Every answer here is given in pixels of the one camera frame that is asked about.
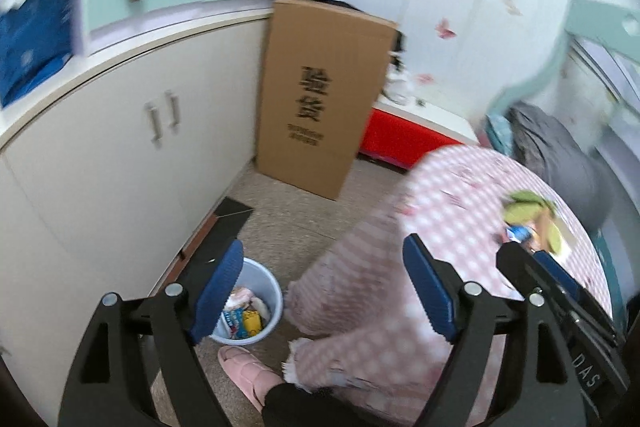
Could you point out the grey folded quilt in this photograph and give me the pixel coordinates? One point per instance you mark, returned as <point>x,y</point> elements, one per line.
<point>543,145</point>

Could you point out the beige low cabinet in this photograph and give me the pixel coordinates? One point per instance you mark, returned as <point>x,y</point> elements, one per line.
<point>107,171</point>

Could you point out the teal bunk bed frame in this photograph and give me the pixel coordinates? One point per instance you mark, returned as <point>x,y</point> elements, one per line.
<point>604,24</point>

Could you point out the large cardboard box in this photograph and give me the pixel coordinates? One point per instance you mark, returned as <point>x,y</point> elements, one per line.
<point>324,68</point>

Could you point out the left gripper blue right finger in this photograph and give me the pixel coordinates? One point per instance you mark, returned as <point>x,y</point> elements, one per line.
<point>431,280</point>

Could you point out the pink slipper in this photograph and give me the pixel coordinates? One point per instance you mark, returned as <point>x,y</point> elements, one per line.
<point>253,378</point>

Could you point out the green leaf plush wrapper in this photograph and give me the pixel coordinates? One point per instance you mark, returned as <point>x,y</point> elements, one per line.
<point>532,210</point>

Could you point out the blue package bag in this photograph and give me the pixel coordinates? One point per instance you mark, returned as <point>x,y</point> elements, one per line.
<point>36,43</point>

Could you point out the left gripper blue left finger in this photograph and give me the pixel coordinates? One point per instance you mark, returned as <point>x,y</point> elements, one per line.
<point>212,295</point>

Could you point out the red storage box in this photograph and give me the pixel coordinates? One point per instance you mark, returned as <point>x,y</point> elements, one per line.
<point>401,135</point>

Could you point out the blue snack wrapper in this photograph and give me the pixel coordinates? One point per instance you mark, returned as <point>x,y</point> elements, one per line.
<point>518,234</point>

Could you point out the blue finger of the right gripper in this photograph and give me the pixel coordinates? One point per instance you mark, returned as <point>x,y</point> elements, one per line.
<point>562,277</point>

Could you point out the light blue trash bin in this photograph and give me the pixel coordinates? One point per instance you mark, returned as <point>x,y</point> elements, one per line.
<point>253,310</point>

